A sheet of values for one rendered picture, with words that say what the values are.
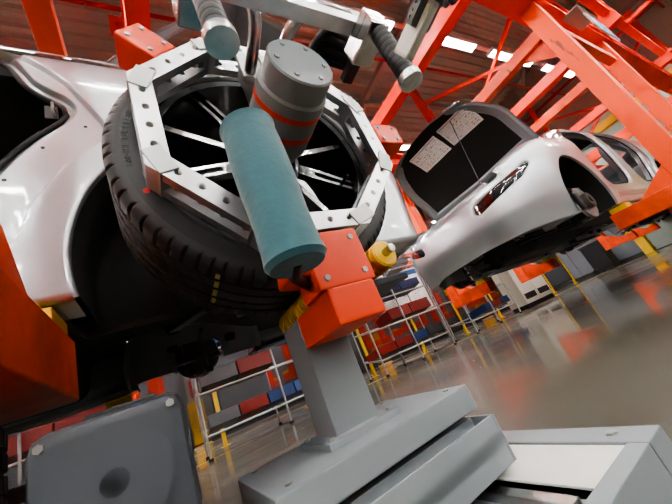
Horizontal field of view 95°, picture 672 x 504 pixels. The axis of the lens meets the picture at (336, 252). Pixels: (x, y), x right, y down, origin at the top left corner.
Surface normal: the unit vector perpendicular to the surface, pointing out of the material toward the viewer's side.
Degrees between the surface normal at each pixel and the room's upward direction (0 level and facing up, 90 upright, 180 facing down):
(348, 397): 90
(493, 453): 90
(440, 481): 90
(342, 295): 90
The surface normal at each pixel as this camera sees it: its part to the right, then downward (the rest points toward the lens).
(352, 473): 0.41, -0.48
